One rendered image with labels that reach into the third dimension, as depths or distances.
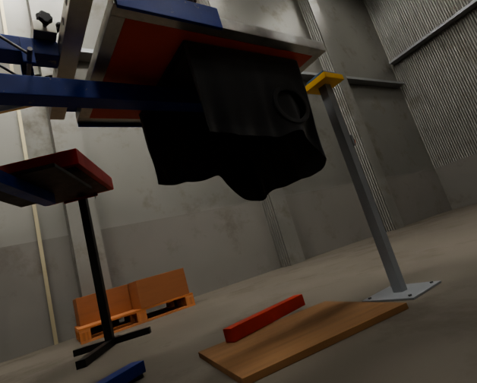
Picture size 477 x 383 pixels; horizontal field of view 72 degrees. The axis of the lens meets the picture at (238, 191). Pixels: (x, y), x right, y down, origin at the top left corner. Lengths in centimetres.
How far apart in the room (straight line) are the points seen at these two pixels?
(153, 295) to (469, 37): 876
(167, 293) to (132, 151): 219
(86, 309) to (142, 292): 57
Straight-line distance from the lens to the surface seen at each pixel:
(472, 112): 955
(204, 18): 104
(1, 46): 113
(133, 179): 458
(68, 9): 101
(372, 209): 144
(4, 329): 417
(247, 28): 114
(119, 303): 360
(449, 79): 982
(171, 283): 334
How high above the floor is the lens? 30
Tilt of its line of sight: 11 degrees up
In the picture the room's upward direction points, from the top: 16 degrees counter-clockwise
